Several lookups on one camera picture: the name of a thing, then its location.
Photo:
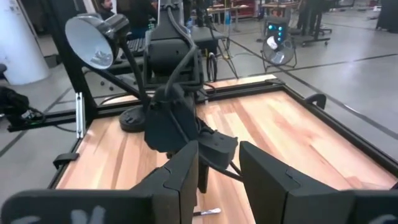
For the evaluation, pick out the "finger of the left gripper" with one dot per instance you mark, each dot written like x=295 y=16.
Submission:
x=203 y=177

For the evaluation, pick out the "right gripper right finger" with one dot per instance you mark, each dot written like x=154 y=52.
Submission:
x=273 y=196

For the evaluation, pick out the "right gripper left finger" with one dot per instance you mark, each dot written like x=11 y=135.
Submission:
x=174 y=199

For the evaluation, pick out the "silver-ferrule makeup brush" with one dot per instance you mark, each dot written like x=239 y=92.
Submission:
x=210 y=212

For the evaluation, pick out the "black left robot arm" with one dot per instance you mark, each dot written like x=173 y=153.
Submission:
x=169 y=53

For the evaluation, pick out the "black keyboard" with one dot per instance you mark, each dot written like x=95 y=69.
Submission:
x=136 y=46

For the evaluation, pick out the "black table clamp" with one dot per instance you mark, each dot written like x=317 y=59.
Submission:
x=317 y=98
x=65 y=157

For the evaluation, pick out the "person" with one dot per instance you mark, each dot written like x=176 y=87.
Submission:
x=140 y=18
x=105 y=7
x=306 y=15

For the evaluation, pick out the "black desk lamp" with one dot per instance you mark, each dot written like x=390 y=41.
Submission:
x=90 y=43

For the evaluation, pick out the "black floor fan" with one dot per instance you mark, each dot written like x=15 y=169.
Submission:
x=278 y=54

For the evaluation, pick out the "computer tower blue lights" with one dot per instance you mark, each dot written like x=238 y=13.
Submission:
x=276 y=31

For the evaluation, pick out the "silver corner bracket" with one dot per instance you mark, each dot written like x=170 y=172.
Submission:
x=80 y=115

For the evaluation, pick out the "black upright frame post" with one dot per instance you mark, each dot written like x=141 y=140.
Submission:
x=68 y=56

